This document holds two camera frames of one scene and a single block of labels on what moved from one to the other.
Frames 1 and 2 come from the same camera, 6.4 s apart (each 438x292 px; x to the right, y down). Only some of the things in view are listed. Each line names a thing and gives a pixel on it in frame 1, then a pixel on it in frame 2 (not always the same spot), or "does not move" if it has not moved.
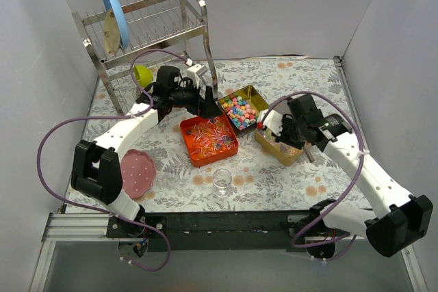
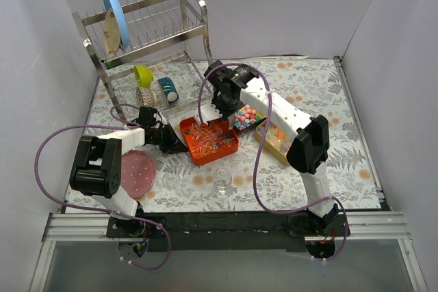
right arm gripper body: [285, 131] to [224, 109]
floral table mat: [233, 135] does not move
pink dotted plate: [137, 172] does not move
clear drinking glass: [222, 182] does not move
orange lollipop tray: [208, 139] does not move
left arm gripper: [200, 103] to [168, 138]
